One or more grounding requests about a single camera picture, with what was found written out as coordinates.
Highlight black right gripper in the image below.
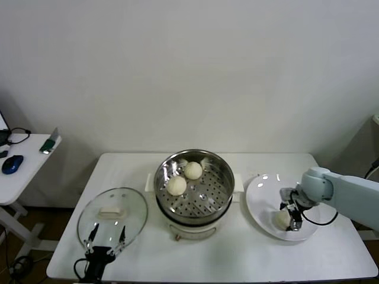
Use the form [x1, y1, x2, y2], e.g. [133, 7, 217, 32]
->
[280, 191, 303, 232]

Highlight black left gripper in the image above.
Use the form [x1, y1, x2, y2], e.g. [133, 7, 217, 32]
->
[83, 223, 127, 284]

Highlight white steamed baozi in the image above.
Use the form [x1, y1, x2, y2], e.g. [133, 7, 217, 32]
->
[184, 161, 204, 180]
[166, 176, 188, 196]
[274, 211, 293, 231]

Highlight glass lid with cream handle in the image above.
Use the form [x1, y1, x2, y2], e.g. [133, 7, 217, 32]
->
[77, 187, 149, 254]

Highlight stainless steel steamer basket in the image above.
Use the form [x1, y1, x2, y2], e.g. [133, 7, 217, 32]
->
[153, 150, 235, 225]

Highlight white round plate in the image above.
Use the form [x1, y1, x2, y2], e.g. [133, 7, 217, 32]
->
[245, 173, 322, 242]

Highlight cream electric cooker pot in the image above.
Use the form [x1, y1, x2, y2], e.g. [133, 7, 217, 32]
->
[144, 173, 244, 242]

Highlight white side desk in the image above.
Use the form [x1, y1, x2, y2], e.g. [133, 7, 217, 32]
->
[0, 133, 63, 259]

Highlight green and white box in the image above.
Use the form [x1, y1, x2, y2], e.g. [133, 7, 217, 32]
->
[40, 127, 62, 155]

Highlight blue computer mouse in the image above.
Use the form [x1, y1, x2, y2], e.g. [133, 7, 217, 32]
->
[1, 154, 24, 175]

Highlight laptop computer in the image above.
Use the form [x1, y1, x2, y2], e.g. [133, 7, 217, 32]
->
[0, 109, 12, 146]

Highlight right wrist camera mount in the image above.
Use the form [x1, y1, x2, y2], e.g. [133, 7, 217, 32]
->
[280, 186, 296, 204]

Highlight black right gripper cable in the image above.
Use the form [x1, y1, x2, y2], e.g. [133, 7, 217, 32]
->
[298, 204, 339, 227]

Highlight black floor cables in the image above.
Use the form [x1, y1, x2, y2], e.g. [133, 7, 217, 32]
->
[0, 227, 45, 279]

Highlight white cable with dark plug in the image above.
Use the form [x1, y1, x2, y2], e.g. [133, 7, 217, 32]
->
[362, 158, 379, 181]

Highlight black cable on desk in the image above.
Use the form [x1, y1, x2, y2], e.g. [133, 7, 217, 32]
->
[7, 127, 32, 146]

